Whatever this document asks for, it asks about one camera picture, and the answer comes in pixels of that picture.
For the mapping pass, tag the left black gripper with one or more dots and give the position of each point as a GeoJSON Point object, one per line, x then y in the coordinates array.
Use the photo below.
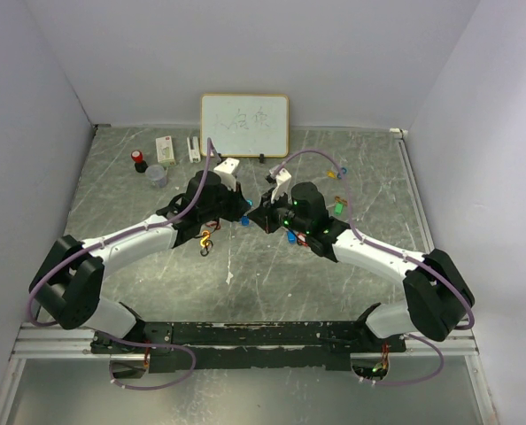
{"type": "Point", "coordinates": [239, 204]}

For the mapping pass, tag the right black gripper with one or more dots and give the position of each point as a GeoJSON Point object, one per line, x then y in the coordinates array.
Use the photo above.
{"type": "Point", "coordinates": [264, 212]}

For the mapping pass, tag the green tag key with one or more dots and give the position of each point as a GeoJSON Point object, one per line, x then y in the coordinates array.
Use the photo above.
{"type": "Point", "coordinates": [339, 208]}

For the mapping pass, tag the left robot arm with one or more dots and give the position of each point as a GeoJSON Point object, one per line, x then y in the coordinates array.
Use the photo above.
{"type": "Point", "coordinates": [68, 285]}

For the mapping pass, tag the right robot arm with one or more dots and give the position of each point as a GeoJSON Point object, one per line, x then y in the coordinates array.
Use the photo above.
{"type": "Point", "coordinates": [437, 297]}

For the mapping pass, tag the red S carabiner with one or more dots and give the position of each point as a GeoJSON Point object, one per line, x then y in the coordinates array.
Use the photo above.
{"type": "Point", "coordinates": [214, 226]}

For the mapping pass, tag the orange S carabiner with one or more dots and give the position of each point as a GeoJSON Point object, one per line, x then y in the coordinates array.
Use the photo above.
{"type": "Point", "coordinates": [205, 239]}

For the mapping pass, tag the black S carabiner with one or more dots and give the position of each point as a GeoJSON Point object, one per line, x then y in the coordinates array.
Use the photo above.
{"type": "Point", "coordinates": [206, 250]}

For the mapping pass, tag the clear plastic cup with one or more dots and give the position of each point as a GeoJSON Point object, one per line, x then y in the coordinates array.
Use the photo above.
{"type": "Point", "coordinates": [156, 174]}

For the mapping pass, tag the white green box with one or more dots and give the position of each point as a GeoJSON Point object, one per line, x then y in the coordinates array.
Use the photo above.
{"type": "Point", "coordinates": [165, 151]}

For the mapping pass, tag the small whiteboard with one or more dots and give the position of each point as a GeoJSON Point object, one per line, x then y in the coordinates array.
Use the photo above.
{"type": "Point", "coordinates": [245, 125]}

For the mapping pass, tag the red black stamp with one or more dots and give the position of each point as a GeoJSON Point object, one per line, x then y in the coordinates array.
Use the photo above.
{"type": "Point", "coordinates": [139, 162]}

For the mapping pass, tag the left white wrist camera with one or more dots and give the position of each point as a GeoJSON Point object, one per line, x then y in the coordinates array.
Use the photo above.
{"type": "Point", "coordinates": [227, 171]}

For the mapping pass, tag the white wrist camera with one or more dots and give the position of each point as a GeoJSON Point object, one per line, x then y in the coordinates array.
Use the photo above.
{"type": "Point", "coordinates": [227, 171]}
{"type": "Point", "coordinates": [281, 178]}

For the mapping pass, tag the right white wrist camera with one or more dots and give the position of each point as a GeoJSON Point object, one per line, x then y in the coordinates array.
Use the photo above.
{"type": "Point", "coordinates": [281, 178]}

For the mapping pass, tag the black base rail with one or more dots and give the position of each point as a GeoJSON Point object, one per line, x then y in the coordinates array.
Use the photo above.
{"type": "Point", "coordinates": [327, 344]}

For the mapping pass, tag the right aluminium side rail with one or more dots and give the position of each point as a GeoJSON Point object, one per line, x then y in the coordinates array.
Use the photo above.
{"type": "Point", "coordinates": [418, 199]}

